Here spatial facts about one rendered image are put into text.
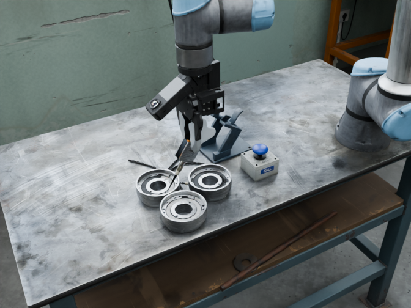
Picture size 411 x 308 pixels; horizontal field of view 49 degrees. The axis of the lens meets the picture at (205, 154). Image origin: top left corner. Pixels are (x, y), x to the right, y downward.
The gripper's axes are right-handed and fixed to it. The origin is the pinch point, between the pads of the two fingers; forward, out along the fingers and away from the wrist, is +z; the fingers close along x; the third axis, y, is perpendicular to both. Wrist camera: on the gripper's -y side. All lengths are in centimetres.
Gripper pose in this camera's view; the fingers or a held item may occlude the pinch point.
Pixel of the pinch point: (189, 146)
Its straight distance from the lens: 104.1
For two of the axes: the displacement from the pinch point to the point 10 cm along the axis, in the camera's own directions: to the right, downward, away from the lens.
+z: 0.2, 8.1, 5.8
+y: 8.5, -3.2, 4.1
